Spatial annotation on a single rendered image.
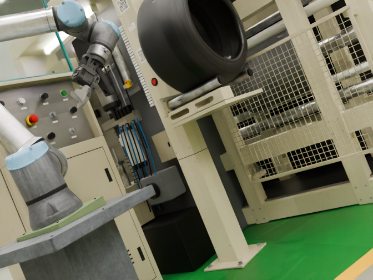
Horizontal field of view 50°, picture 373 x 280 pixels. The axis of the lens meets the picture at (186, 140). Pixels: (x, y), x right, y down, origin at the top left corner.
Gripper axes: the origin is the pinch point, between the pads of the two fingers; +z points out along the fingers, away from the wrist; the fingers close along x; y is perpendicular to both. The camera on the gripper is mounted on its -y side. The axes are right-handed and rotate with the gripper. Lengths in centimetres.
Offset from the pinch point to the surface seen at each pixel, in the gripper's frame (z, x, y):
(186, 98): -36, -6, -49
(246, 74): -59, 9, -68
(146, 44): -48, -9, -19
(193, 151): -20, -19, -73
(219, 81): -40, 14, -49
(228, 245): 19, -13, -109
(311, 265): 24, 38, -107
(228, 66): -51, 13, -52
